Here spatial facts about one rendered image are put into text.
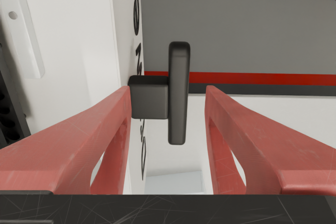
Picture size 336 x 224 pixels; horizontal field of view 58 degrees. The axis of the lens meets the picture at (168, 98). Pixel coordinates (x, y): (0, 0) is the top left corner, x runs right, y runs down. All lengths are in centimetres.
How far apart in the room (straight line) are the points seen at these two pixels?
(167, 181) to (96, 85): 31
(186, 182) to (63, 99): 23
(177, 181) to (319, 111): 21
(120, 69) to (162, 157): 29
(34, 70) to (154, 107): 12
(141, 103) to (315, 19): 55
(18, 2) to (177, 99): 13
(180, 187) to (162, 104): 27
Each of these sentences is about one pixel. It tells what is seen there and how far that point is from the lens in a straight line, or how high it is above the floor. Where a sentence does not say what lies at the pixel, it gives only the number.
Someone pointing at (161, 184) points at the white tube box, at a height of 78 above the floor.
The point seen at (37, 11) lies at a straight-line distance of 26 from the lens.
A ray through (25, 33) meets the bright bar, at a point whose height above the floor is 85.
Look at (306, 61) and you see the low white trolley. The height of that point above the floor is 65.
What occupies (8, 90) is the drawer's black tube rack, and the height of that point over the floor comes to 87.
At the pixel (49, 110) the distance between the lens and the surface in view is 31.
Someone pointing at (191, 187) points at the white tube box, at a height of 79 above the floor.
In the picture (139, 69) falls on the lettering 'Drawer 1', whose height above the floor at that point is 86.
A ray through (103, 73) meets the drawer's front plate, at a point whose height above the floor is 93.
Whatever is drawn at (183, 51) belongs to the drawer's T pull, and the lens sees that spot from 16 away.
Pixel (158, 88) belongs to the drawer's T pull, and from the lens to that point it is 18.
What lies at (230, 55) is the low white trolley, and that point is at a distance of 49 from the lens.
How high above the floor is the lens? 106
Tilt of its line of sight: 54 degrees down
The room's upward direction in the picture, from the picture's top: 178 degrees counter-clockwise
